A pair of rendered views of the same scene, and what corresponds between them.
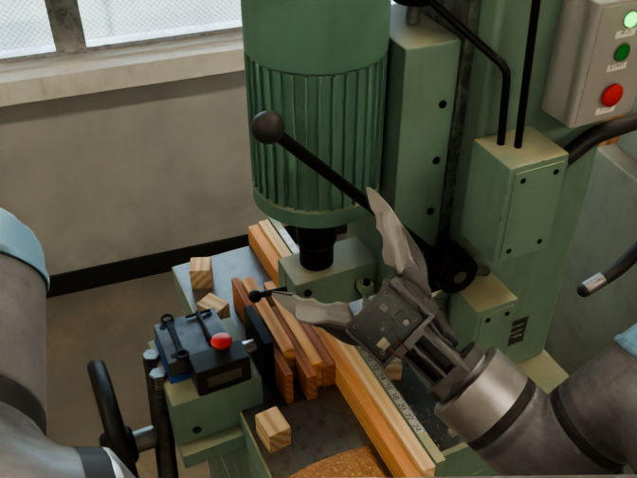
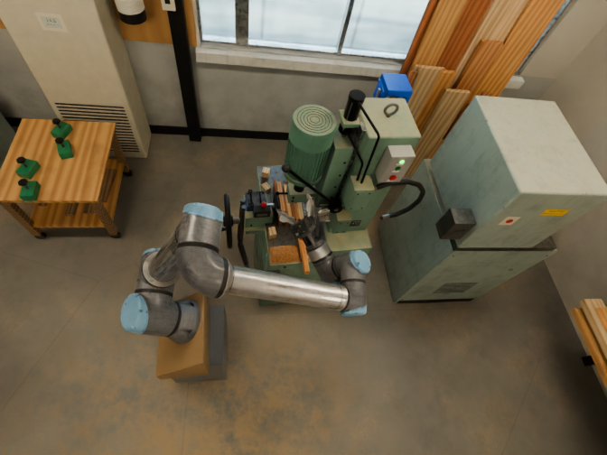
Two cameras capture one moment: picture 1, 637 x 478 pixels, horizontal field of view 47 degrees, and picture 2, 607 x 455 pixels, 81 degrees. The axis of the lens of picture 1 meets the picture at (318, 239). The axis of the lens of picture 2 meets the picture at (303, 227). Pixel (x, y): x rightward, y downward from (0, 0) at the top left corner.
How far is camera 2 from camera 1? 68 cm
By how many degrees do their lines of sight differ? 20
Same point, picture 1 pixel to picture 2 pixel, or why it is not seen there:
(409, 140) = (331, 169)
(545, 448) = (326, 269)
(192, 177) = (278, 106)
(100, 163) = (243, 91)
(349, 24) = (317, 143)
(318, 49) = (307, 147)
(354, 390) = not seen: hidden behind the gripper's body
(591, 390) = (340, 261)
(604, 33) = (392, 163)
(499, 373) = (322, 249)
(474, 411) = (313, 255)
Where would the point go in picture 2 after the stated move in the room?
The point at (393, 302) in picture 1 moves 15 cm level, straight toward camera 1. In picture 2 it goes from (302, 226) to (285, 258)
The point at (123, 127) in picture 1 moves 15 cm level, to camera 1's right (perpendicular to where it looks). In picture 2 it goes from (256, 80) to (274, 86)
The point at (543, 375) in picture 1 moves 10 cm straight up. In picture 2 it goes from (361, 236) to (367, 227)
